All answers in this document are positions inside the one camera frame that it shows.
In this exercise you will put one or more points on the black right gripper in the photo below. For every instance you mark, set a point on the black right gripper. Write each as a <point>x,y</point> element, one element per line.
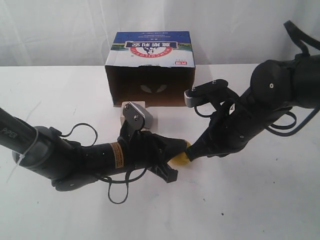
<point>229,135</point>

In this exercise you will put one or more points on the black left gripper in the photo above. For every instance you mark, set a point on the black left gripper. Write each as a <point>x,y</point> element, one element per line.
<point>144,151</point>

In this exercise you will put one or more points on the yellow tennis ball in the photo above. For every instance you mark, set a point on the yellow tennis ball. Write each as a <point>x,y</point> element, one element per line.
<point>180,156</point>

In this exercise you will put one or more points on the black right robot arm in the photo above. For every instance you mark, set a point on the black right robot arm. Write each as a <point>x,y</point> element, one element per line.
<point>283,96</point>

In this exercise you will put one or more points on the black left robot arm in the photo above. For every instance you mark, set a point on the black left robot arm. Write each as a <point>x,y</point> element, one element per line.
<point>70,165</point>

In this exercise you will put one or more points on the light wooden cube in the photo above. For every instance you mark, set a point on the light wooden cube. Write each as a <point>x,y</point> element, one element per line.
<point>137,104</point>

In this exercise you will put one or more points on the blue white cardboard box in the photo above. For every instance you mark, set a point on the blue white cardboard box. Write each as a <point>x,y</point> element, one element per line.
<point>154,67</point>

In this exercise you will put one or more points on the white zip tie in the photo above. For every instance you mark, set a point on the white zip tie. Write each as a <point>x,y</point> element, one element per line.
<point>21,156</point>

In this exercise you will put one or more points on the white backdrop curtain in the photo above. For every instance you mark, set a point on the white backdrop curtain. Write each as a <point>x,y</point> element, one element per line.
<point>80,32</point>

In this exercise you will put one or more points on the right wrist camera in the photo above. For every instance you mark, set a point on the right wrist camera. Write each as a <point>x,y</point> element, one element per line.
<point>214,92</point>

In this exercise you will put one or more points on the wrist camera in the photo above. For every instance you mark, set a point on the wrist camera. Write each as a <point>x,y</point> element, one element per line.
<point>135,121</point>
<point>214,92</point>

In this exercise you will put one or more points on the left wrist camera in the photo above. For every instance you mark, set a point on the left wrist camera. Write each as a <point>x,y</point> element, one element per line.
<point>135,121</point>

